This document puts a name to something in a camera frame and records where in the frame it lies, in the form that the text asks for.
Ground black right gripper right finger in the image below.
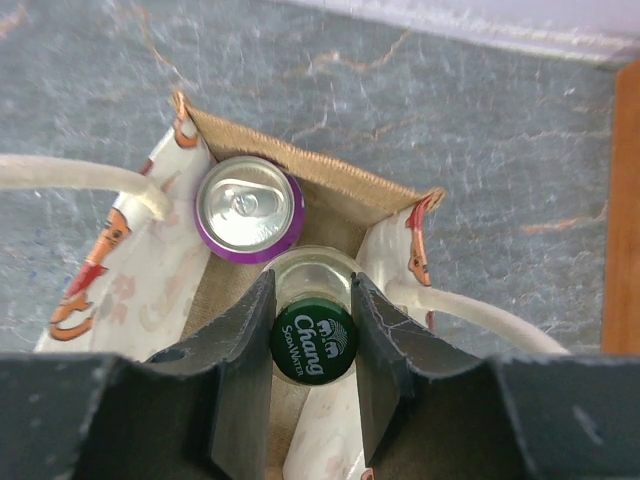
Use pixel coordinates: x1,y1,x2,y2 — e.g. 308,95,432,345
351,273,639,479

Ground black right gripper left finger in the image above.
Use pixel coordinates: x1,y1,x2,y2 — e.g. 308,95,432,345
1,271,276,479

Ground brown canvas bag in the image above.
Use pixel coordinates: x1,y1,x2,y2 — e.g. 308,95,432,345
1,91,568,479

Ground purple soda can in bag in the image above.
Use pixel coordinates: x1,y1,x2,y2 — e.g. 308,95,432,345
193,155,305,264

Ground orange compartment tray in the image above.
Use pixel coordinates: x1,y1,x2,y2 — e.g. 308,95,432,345
601,61,639,355

